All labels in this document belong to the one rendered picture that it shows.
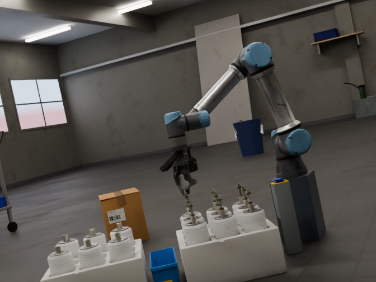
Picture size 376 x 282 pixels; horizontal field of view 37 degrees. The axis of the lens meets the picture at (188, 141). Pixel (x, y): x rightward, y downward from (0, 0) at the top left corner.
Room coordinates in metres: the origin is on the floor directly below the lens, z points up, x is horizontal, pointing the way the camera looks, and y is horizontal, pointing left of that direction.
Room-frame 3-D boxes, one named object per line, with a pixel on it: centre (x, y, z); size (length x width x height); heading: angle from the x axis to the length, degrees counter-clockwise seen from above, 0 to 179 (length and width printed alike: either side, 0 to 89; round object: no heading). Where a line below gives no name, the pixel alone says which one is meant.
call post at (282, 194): (2.45, -0.35, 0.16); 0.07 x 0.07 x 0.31; 3
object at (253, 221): (2.24, -0.19, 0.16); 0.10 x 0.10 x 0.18
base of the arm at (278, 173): (2.67, -0.45, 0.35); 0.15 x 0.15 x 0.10
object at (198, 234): (2.23, 0.04, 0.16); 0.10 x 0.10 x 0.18
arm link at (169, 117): (2.46, 0.04, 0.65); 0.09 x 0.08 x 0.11; 99
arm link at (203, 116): (2.49, -0.05, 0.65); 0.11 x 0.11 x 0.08; 9
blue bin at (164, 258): (2.34, 0.20, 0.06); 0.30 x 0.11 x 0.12; 4
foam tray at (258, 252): (2.35, -0.07, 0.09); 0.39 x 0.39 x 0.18; 3
